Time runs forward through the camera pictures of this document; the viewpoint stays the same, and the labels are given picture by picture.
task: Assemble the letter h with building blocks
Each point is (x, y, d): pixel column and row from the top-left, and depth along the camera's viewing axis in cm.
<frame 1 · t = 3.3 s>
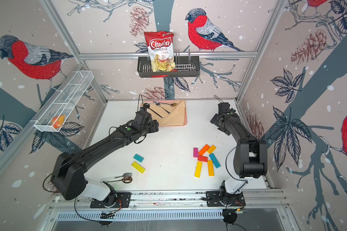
left hand: (156, 121, 84), fingers open
right hand: (219, 122, 94), fingers open
beige folded cloth: (167, 112, 115), on the table
silver spoon on cloth: (158, 104, 120), on the table
copper spoon on cloth: (172, 105, 118), point 2 cm above the table
silver fork: (126, 174, 84), on the table
teal short block: (138, 158, 91), on the table
yellow block left: (140, 168, 87), on the table
magenta block: (195, 152, 92), on the table
orange block upper: (204, 149, 93), on the table
small orange yellow block: (211, 149, 94), on the table
red block: (202, 158, 90), on the table
teal long block: (215, 161, 88), on the table
yellow long block: (198, 169, 85), on the table
orange long block: (210, 168, 86), on the table

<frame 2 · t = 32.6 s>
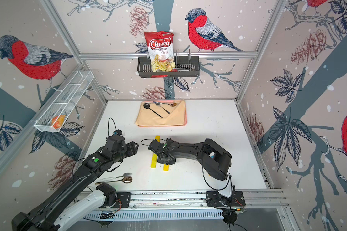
left hand: (136, 143, 79), fingers open
right hand: (163, 160, 88), fingers open
yellow block left: (153, 161, 89), on the table
yellow long block: (166, 167, 85), point 2 cm above the table
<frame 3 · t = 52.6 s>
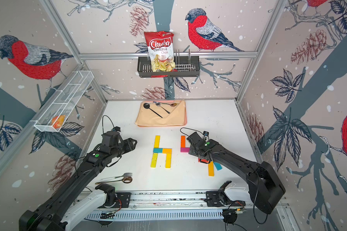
left hand: (135, 139, 81), fingers open
right hand: (197, 150, 86), fingers open
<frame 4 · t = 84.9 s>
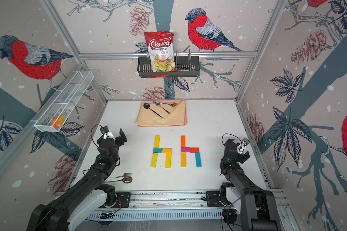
left hand: (115, 128, 82), fingers open
right hand: (238, 142, 86), fingers open
red block: (193, 150, 91), point 2 cm above the table
orange long block: (183, 159, 90), on the table
